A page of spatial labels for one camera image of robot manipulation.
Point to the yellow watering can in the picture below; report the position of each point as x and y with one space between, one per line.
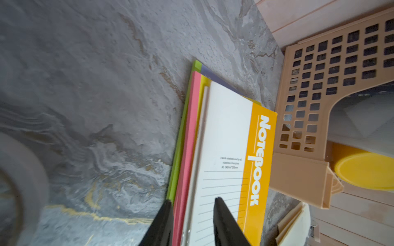
363 169

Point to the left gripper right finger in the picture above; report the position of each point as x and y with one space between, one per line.
226 230

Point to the open cream notebook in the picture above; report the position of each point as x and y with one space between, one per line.
294 227

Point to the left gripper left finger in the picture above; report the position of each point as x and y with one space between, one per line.
160 231

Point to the beige desk organizer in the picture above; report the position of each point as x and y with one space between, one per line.
317 73

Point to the clear tape roll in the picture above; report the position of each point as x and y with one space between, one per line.
29 183

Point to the purple cover notebook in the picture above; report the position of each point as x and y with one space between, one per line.
225 98

